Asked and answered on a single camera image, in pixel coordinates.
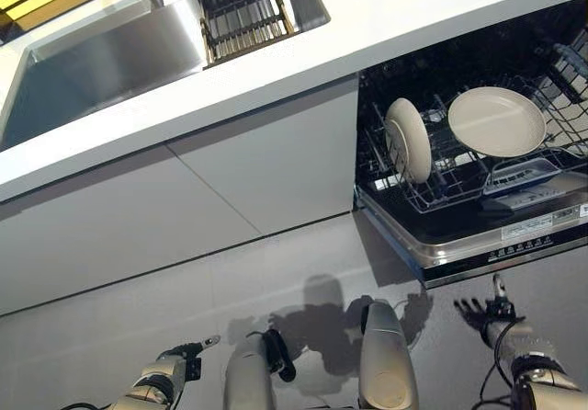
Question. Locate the white cabinet door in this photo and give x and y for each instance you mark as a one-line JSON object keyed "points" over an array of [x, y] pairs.
{"points": [[115, 226], [275, 162]]}

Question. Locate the dark dishwasher tub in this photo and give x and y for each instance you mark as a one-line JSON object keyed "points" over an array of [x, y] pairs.
{"points": [[459, 60]]}

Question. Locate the grey plastic tine holder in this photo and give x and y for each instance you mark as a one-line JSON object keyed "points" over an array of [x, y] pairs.
{"points": [[572, 67]]}

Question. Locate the stainless steel sink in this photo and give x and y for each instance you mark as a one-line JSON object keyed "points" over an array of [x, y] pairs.
{"points": [[115, 60]]}

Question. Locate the black sink dish rack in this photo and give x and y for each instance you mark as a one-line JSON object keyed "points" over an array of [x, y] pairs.
{"points": [[243, 19]]}

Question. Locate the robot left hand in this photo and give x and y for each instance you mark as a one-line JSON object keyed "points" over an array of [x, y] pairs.
{"points": [[179, 355]]}

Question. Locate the robot left leg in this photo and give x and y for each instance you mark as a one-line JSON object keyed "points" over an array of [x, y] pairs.
{"points": [[248, 373]]}

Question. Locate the dark dishwasher door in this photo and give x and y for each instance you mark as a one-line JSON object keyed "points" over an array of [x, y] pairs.
{"points": [[459, 240]]}

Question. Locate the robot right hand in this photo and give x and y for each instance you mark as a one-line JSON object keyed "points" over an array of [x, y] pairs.
{"points": [[498, 313]]}

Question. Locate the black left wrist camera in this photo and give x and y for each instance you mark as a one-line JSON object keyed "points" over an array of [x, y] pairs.
{"points": [[194, 368]]}

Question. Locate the cream round plate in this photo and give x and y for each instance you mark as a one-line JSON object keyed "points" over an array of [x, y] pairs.
{"points": [[413, 139], [496, 120]]}

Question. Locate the robot right leg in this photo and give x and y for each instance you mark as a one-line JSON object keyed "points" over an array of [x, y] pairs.
{"points": [[386, 359]]}

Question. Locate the robot leg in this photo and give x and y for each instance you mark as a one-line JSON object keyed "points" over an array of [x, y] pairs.
{"points": [[386, 359], [248, 373]]}

